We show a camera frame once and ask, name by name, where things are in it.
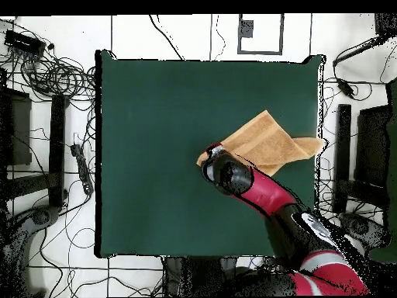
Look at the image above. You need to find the black flat panel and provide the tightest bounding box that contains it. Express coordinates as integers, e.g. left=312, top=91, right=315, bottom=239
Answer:
left=0, top=88, right=33, bottom=167
left=354, top=105, right=392, bottom=187

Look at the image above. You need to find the tan terry towel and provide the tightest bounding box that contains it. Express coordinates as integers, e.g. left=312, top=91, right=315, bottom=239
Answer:
left=195, top=109, right=325, bottom=177

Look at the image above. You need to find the grey rectangular frame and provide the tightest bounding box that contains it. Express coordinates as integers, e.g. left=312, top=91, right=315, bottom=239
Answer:
left=237, top=13, right=284, bottom=56

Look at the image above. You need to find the long black cable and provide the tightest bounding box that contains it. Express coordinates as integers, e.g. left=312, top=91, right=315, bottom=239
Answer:
left=148, top=13, right=186, bottom=61

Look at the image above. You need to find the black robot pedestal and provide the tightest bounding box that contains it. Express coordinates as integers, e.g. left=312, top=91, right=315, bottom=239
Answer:
left=162, top=255, right=238, bottom=297

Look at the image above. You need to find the black power adapter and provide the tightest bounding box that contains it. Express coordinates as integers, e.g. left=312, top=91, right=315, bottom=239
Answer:
left=336, top=77, right=356, bottom=99

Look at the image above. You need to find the black upright bar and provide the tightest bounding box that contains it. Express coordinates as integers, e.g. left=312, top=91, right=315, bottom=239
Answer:
left=333, top=103, right=352, bottom=213
left=49, top=94, right=67, bottom=207

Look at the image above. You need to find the black rod with head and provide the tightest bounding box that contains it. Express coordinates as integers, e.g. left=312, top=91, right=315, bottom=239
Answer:
left=332, top=12, right=397, bottom=67

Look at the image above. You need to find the black stand base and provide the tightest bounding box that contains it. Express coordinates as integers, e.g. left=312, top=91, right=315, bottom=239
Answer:
left=339, top=212, right=388, bottom=249
left=5, top=204, right=61, bottom=249

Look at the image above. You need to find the black power strip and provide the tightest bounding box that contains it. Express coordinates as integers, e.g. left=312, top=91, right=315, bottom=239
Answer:
left=70, top=143, right=94, bottom=196

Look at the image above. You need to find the black electronics box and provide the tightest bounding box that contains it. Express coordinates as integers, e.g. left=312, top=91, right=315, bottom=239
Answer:
left=4, top=29, right=47, bottom=57

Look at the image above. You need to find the black cable tangle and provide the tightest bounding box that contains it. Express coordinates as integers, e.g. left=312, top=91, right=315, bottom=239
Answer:
left=0, top=50, right=97, bottom=103

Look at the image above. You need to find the dark green table cloth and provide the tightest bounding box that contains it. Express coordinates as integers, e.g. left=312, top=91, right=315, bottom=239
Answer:
left=94, top=49, right=325, bottom=260

